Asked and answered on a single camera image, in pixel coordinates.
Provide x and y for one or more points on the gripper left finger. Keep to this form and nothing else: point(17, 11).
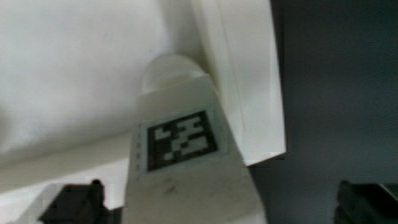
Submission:
point(78, 207)

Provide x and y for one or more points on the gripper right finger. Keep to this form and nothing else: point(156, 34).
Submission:
point(367, 203)

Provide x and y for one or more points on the white square table top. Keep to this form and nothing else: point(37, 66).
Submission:
point(92, 52)

